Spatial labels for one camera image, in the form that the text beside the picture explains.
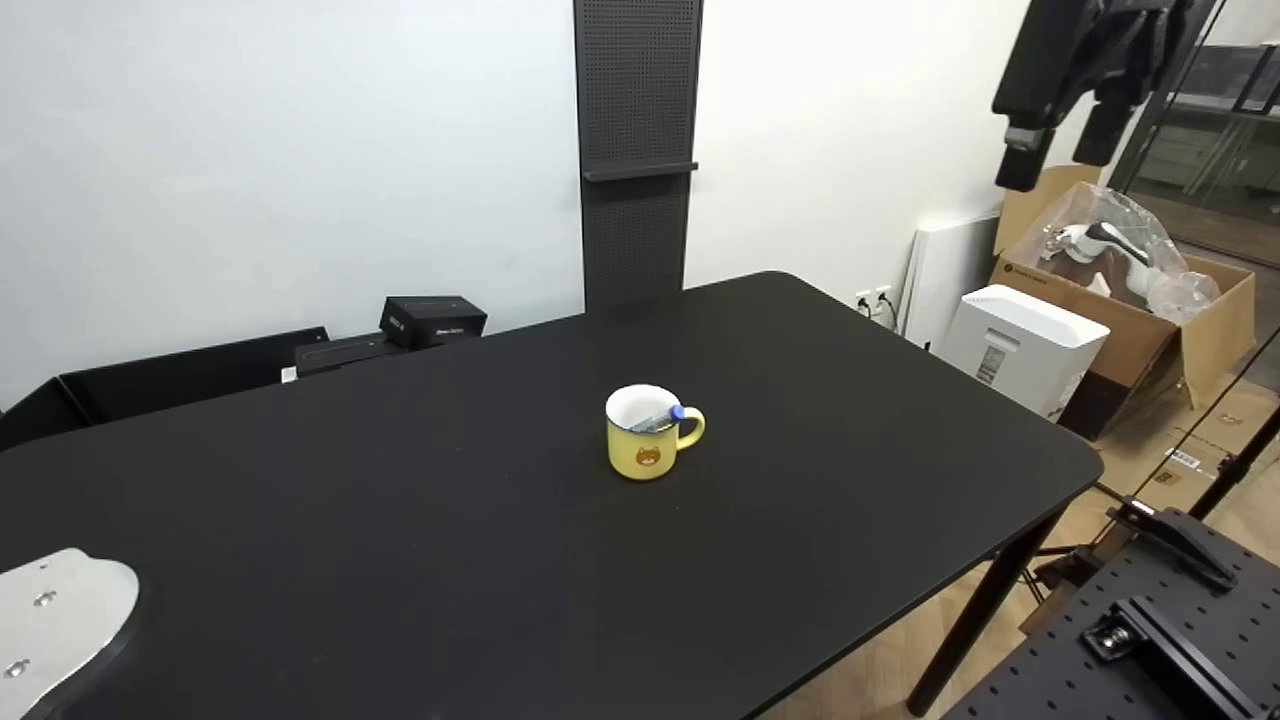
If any glass door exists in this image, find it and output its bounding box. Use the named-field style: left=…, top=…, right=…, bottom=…
left=1108, top=0, right=1280, bottom=263

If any flat black box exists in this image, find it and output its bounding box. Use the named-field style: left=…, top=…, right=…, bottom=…
left=294, top=333, right=407, bottom=379

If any open cardboard box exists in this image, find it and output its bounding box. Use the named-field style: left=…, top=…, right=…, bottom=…
left=993, top=165, right=1258, bottom=442

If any white appliance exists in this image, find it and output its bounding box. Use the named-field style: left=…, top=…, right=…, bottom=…
left=934, top=285, right=1111, bottom=422

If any small black box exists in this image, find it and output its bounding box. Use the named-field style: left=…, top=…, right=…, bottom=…
left=379, top=295, right=488, bottom=351

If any black clamp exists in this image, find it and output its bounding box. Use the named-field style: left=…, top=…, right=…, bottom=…
left=1107, top=497, right=1240, bottom=592

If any flat cardboard sheet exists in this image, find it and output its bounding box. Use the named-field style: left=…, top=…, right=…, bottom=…
left=1098, top=374, right=1280, bottom=513

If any white board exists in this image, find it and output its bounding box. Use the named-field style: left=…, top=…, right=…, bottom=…
left=897, top=214, right=1004, bottom=352

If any black perforated board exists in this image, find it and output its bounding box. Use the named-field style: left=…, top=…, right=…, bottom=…
left=944, top=520, right=1280, bottom=720

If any black rail bracket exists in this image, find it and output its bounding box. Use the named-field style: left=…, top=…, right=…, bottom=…
left=1079, top=596, right=1269, bottom=719

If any yellow mug with bear print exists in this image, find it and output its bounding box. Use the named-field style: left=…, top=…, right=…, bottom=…
left=605, top=384, right=706, bottom=482

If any black open tray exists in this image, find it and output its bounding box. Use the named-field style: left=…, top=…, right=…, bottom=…
left=0, top=327, right=331, bottom=452

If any grey metal plate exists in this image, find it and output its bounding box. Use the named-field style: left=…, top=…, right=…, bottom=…
left=0, top=548, right=141, bottom=720

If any black pegboard panel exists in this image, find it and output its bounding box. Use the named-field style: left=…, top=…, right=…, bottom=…
left=573, top=0, right=704, bottom=314

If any clear plastic bag with parts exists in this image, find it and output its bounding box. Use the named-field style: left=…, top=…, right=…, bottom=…
left=1035, top=183, right=1222, bottom=325

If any stand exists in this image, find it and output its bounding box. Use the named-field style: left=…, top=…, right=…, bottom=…
left=1188, top=402, right=1280, bottom=521

